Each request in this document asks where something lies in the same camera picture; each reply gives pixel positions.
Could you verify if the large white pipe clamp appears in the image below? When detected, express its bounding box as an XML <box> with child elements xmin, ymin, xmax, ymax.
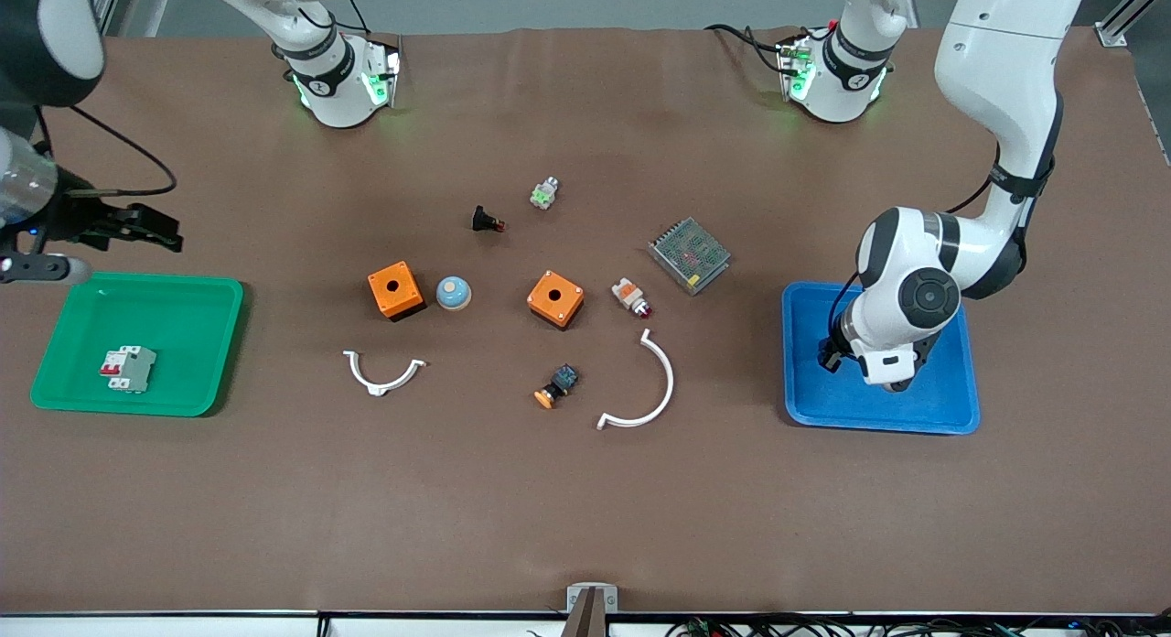
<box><xmin>596</xmin><ymin>328</ymin><xmax>676</xmax><ymax>432</ymax></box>

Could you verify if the orange white red indicator button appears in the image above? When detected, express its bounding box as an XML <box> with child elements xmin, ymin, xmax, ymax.
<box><xmin>611</xmin><ymin>276</ymin><xmax>654</xmax><ymax>320</ymax></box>

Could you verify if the white red circuit breaker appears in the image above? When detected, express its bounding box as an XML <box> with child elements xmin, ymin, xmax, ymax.
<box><xmin>99</xmin><ymin>345</ymin><xmax>157</xmax><ymax>394</ymax></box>

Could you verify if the metal mesh power supply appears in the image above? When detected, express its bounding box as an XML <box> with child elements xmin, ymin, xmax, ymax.
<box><xmin>648</xmin><ymin>217</ymin><xmax>732</xmax><ymax>297</ymax></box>

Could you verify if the orange button box with hole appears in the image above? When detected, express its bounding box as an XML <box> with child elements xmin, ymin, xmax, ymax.
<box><xmin>526</xmin><ymin>269</ymin><xmax>586</xmax><ymax>331</ymax></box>
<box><xmin>367</xmin><ymin>261</ymin><xmax>427</xmax><ymax>323</ymax></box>

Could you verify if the small white pipe clamp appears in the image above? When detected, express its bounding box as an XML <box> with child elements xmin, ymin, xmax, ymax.
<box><xmin>343</xmin><ymin>349</ymin><xmax>427</xmax><ymax>397</ymax></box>

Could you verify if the aluminium frame profile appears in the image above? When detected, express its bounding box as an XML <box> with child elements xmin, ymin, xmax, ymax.
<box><xmin>1095</xmin><ymin>0</ymin><xmax>1171</xmax><ymax>49</ymax></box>
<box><xmin>91</xmin><ymin>0</ymin><xmax>175</xmax><ymax>36</ymax></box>

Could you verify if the blue plastic tray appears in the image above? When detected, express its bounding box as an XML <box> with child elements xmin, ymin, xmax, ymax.
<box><xmin>781</xmin><ymin>281</ymin><xmax>982</xmax><ymax>436</ymax></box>

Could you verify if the green plastic tray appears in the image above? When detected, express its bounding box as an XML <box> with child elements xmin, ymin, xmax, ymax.
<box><xmin>30</xmin><ymin>272</ymin><xmax>245</xmax><ymax>418</ymax></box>

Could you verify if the yellow mushroom push button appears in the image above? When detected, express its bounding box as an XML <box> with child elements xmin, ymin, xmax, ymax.
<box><xmin>533</xmin><ymin>363</ymin><xmax>580</xmax><ymax>410</ymax></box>

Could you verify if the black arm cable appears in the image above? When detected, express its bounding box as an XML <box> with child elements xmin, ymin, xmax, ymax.
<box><xmin>35</xmin><ymin>104</ymin><xmax>177</xmax><ymax>199</ymax></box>

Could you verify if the black base cable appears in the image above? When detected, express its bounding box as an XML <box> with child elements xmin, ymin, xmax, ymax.
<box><xmin>704</xmin><ymin>22</ymin><xmax>797</xmax><ymax>75</ymax></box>

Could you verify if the grey metal camera bracket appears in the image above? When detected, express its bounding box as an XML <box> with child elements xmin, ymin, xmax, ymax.
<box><xmin>562</xmin><ymin>582</ymin><xmax>619</xmax><ymax>637</ymax></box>

